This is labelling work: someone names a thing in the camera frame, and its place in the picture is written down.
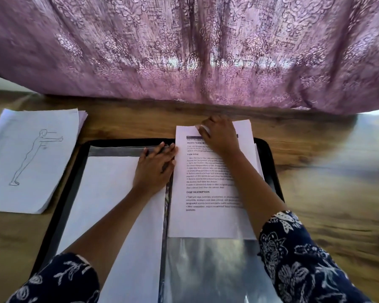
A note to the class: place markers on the person's right forearm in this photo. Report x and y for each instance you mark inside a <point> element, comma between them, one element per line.
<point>256,192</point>

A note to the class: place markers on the stack with dark header bar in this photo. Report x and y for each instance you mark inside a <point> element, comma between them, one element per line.
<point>208,205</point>

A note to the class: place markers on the person's left forearm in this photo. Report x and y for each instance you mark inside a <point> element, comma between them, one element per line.
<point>110,230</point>

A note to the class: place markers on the pink patterned curtain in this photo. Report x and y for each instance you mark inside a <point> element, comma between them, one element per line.
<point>196,47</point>

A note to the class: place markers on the stack of printed papers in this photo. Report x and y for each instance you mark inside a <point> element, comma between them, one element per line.
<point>113,243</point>

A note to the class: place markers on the person's right hand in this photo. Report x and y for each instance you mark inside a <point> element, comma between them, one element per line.
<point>220,135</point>

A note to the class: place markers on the body figure paper stack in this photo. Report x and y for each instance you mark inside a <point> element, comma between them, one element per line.
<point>28,161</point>

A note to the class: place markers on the black folder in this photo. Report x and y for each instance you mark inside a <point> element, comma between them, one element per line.
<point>60,211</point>

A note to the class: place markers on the person's left hand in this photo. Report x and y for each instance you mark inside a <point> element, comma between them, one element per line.
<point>153,170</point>

